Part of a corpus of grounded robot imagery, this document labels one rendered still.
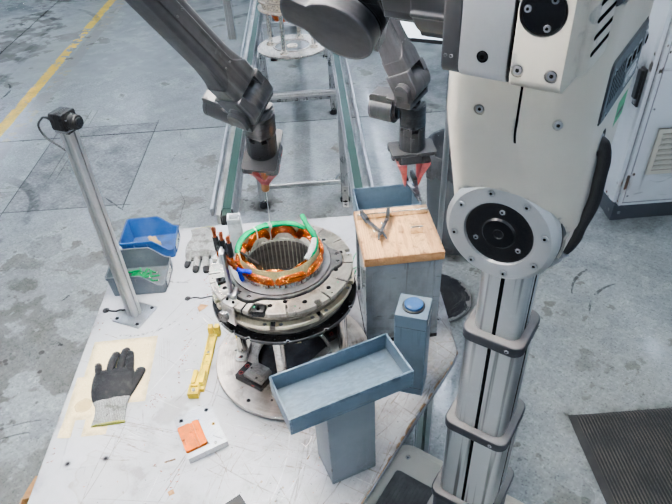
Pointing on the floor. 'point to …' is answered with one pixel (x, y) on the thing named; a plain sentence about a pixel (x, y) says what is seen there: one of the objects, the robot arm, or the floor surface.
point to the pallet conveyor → (232, 181)
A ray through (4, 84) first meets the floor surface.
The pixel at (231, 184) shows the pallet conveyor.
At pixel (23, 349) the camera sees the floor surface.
